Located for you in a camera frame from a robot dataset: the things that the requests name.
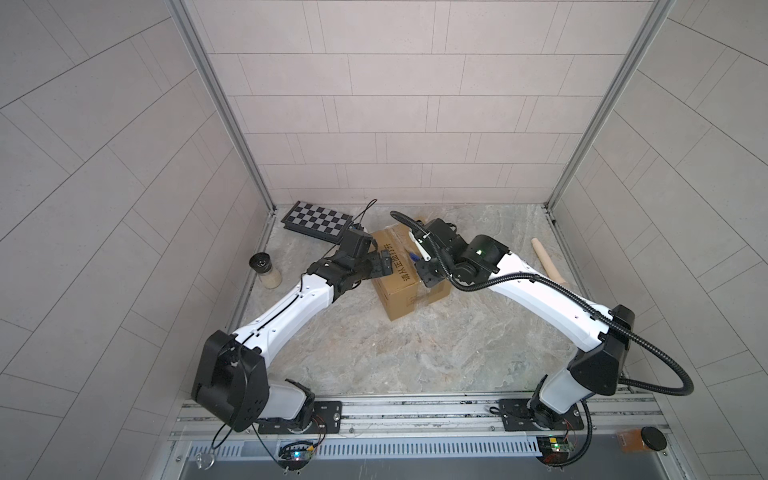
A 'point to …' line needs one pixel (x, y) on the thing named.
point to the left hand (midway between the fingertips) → (386, 258)
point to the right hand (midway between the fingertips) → (420, 269)
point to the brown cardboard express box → (402, 291)
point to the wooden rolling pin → (549, 267)
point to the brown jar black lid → (643, 439)
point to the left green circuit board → (295, 455)
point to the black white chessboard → (317, 221)
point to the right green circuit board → (554, 450)
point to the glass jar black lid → (261, 263)
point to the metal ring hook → (199, 460)
